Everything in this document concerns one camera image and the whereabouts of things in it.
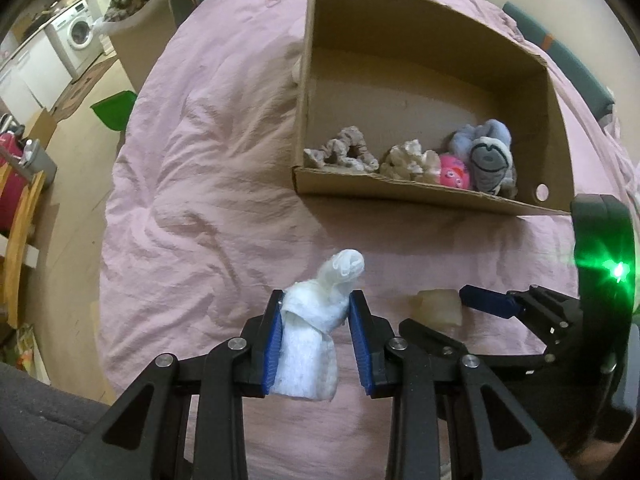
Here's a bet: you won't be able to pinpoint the white crumpled bedsheet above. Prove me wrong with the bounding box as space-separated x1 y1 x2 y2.
599 104 640 173

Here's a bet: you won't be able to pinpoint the yellow wooden chair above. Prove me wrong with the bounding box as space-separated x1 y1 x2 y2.
0 166 49 332

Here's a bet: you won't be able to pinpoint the white washing machine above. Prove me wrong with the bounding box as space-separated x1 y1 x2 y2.
52 0 104 64

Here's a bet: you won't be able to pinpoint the teal headboard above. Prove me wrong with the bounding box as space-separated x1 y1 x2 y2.
502 2 616 117

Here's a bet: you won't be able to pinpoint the light blue plush toy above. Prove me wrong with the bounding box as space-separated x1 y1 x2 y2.
447 118 519 197

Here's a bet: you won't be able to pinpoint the white fluffy sock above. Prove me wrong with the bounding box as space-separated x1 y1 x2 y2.
269 248 365 402

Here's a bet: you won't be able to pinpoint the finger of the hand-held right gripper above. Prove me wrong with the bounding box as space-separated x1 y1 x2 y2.
458 283 582 342
398 317 557 377

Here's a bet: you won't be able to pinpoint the person's grey trouser leg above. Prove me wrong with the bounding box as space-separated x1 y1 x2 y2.
0 359 117 480

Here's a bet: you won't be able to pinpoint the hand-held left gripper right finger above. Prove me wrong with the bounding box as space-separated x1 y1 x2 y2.
348 289 577 480

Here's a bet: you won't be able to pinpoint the grey trash bin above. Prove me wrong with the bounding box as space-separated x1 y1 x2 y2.
19 137 59 192

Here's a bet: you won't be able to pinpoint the pink round soft toy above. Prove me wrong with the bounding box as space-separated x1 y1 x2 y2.
438 153 474 191

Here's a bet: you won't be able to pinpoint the green plastic bin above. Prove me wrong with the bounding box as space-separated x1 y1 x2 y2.
89 89 137 132

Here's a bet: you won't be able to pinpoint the grey knitted scrunchie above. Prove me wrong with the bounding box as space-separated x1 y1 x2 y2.
303 127 381 175

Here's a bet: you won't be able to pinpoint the pink bed blanket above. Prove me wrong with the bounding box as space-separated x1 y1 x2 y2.
96 0 640 480

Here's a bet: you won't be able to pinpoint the white kitchen cabinets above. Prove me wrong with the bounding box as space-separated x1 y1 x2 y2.
0 34 72 127

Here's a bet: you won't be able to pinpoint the beige sock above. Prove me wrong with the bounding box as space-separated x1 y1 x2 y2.
379 139 444 184

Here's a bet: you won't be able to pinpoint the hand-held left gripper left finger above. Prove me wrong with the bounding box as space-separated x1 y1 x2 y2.
55 288 287 480

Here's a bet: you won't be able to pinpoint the brown cardboard box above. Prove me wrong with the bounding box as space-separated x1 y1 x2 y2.
292 0 576 217

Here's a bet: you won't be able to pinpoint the laundry basket with clothes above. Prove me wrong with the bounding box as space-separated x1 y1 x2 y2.
107 0 177 92

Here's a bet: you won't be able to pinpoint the pale yellow soft item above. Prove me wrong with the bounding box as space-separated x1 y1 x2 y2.
412 288 464 329

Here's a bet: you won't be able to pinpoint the red suitcase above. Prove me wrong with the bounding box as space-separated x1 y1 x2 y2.
0 129 27 234

